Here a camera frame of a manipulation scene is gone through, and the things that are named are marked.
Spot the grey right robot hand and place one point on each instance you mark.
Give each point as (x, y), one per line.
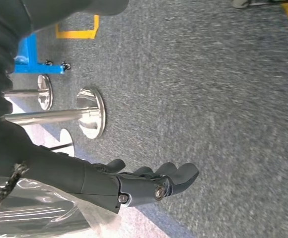
(59, 174)

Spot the blue metal shelf rack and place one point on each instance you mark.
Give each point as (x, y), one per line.
(29, 52)

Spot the black stanchion with round base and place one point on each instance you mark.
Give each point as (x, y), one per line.
(68, 138)

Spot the clear plastic film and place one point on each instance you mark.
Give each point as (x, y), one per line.
(101, 220)

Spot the chrome stanchion post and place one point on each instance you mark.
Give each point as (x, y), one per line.
(91, 113)
(45, 92)

